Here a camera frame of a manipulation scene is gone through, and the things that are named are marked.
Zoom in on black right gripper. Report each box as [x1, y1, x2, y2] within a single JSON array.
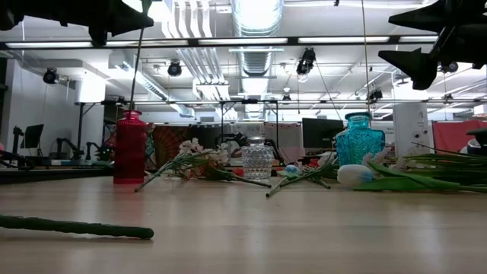
[[378, 0, 487, 91]]

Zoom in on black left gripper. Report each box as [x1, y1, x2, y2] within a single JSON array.
[[22, 0, 155, 46]]

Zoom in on white blossom flower bunch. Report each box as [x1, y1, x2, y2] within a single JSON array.
[[0, 214, 155, 241], [133, 137, 231, 193], [363, 147, 409, 172]]

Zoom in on flower stems with blue bud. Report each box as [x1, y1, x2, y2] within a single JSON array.
[[288, 150, 339, 190]]

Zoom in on blue glass vase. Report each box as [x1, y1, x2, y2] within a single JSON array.
[[334, 111, 387, 167]]

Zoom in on red glass vase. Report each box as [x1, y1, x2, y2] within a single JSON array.
[[113, 109, 148, 186]]

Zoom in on clear glass vase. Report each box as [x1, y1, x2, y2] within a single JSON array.
[[241, 135, 275, 181]]

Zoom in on white LED light strip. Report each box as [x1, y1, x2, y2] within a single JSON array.
[[5, 41, 94, 49], [298, 36, 390, 44], [197, 37, 289, 46], [399, 35, 440, 43], [104, 39, 190, 48]]

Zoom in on red partition panel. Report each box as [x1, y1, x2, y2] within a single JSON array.
[[432, 120, 487, 156]]

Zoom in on black office chair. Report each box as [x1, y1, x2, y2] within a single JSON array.
[[466, 128, 487, 154]]

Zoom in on patterned orange tapestry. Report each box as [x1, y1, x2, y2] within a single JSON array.
[[151, 125, 191, 170]]

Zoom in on wide black monitor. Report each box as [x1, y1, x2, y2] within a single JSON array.
[[302, 117, 345, 150]]

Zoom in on small black monitor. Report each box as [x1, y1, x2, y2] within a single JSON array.
[[21, 123, 45, 150]]

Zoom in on thin hanging cable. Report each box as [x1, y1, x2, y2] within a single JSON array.
[[359, 0, 371, 114]]

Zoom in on black overhead frame beam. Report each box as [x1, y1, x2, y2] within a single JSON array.
[[0, 35, 442, 49]]

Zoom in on silver ventilation duct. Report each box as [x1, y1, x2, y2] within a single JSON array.
[[230, 0, 285, 122]]

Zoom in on black background rig frame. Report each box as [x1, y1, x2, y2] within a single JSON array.
[[74, 97, 487, 151]]

